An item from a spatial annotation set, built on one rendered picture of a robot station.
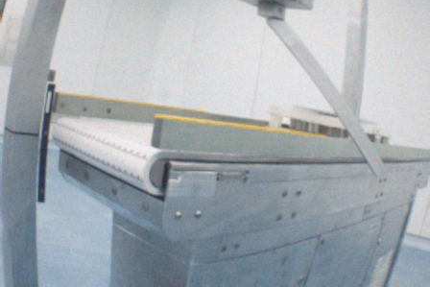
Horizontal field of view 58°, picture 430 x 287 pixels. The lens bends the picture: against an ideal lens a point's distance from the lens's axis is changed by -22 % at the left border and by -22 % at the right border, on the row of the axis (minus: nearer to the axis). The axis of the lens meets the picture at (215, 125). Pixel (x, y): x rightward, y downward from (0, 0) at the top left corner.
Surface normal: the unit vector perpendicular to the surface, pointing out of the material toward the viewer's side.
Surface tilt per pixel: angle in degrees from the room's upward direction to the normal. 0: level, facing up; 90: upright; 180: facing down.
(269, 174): 90
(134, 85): 90
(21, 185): 90
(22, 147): 90
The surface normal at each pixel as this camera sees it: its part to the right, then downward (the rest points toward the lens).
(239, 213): 0.72, 0.16
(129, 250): -0.68, -0.07
